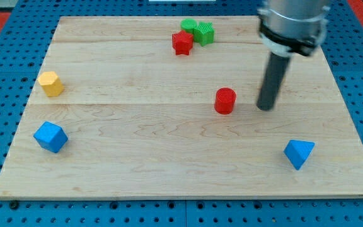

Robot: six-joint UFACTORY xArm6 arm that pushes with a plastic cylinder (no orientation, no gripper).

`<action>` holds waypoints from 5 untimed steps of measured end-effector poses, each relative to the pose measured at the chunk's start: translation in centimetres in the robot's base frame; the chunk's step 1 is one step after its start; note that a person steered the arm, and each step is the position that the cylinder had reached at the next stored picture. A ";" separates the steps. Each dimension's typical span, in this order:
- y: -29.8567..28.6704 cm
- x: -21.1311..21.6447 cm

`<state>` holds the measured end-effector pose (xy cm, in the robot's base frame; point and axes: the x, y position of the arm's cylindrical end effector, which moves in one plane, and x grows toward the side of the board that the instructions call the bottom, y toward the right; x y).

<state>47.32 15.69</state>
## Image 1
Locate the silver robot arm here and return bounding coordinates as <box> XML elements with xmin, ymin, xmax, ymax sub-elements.
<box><xmin>258</xmin><ymin>0</ymin><xmax>331</xmax><ymax>58</ymax></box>

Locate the red cylinder block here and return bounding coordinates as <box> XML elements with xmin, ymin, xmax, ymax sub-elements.
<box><xmin>214</xmin><ymin>87</ymin><xmax>236</xmax><ymax>115</ymax></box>

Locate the light wooden board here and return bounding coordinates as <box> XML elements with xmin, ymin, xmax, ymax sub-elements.
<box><xmin>0</xmin><ymin>16</ymin><xmax>363</xmax><ymax>201</ymax></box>

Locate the red star block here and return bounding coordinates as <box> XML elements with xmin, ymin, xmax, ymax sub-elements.
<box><xmin>171</xmin><ymin>30</ymin><xmax>193</xmax><ymax>55</ymax></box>

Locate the green star block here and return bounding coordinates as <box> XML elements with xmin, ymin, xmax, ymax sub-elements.
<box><xmin>193</xmin><ymin>21</ymin><xmax>215</xmax><ymax>47</ymax></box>

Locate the green cylinder block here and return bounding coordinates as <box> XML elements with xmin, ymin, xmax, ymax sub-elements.
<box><xmin>180</xmin><ymin>18</ymin><xmax>197</xmax><ymax>34</ymax></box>

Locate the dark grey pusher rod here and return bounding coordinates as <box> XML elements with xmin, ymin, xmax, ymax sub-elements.
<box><xmin>256</xmin><ymin>52</ymin><xmax>291</xmax><ymax>111</ymax></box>

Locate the blue triangle block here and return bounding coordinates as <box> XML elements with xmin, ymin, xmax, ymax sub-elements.
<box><xmin>284</xmin><ymin>140</ymin><xmax>315</xmax><ymax>170</ymax></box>

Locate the blue cube block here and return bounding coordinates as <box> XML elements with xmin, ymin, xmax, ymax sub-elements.
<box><xmin>33</xmin><ymin>121</ymin><xmax>68</xmax><ymax>153</ymax></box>

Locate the yellow hexagon block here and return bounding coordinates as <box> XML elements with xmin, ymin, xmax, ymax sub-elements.
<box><xmin>37</xmin><ymin>71</ymin><xmax>64</xmax><ymax>97</ymax></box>

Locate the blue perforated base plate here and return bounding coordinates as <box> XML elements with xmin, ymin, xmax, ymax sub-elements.
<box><xmin>0</xmin><ymin>0</ymin><xmax>363</xmax><ymax>226</ymax></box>

